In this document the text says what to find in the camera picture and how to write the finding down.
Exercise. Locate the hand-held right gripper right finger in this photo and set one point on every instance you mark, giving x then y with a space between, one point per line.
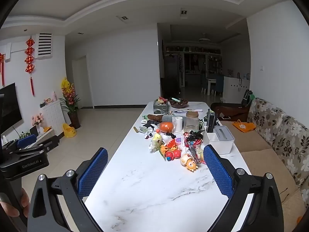
217 171

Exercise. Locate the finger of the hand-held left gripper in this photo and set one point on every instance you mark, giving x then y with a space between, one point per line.
26 141
52 143

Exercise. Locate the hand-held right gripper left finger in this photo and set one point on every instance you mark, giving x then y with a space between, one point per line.
93 174

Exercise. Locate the pile of small toys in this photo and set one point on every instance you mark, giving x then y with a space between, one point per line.
169 145

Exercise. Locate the person's left hand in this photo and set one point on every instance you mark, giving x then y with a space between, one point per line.
9 210

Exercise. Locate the white television stand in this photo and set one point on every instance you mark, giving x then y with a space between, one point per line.
42 136

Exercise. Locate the yellow child potty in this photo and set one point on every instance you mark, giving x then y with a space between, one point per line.
69 131

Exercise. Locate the pink flower bouquet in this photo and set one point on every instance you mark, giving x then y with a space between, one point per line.
38 119

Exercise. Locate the white low cabinet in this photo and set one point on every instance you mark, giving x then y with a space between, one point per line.
54 116

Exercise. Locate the orange-faced doll toy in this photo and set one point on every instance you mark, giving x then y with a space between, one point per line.
189 163

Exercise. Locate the white plastic organizer box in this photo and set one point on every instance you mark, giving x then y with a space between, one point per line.
221 140

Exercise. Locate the dark brown floor vase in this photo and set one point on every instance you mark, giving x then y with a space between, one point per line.
74 119

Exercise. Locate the flat screen television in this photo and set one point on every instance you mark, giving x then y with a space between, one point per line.
9 108

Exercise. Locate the pink bottle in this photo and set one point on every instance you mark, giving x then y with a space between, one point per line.
54 97

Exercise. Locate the black remote control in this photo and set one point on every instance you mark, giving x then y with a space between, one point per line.
209 123
215 123

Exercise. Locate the yellow orchid plant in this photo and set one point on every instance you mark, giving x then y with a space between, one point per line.
68 94

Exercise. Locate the orange cloth bag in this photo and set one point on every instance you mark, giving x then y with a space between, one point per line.
243 126

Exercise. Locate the glass jar brown lid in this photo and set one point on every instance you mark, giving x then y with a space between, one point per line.
191 123

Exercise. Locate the white marble coffee table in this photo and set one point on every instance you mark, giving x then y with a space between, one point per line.
144 198

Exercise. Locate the white tissue roll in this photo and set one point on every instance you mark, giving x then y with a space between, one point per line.
179 124

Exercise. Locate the dark wooden side table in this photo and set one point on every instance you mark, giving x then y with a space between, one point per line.
229 111

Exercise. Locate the orange round toy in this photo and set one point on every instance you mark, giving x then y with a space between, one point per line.
166 127

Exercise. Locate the white interior door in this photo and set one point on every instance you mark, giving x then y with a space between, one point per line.
82 82

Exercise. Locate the dark wooden bowl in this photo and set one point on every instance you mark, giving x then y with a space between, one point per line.
179 104

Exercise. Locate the black green backpack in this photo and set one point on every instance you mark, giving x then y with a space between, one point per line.
248 98

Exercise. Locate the white sideboard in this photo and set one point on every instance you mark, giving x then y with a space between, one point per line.
235 89

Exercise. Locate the glass tray with snacks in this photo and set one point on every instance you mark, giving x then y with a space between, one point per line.
160 107

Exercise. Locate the blue dining chair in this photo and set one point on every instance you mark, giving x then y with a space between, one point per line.
218 84
204 83

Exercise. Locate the white dining table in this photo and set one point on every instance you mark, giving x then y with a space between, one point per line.
209 81

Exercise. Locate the dark kitchen shelving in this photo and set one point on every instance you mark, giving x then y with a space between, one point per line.
193 62

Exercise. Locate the ceiling fan lamp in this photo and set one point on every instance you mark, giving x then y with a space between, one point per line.
204 38

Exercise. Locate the recessed ceiling spotlight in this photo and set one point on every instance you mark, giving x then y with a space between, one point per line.
123 18
184 12

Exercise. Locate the red wall ornament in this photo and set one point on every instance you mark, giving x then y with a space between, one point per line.
2 67

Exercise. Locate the red knot wall hanging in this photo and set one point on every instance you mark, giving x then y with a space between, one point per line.
30 53

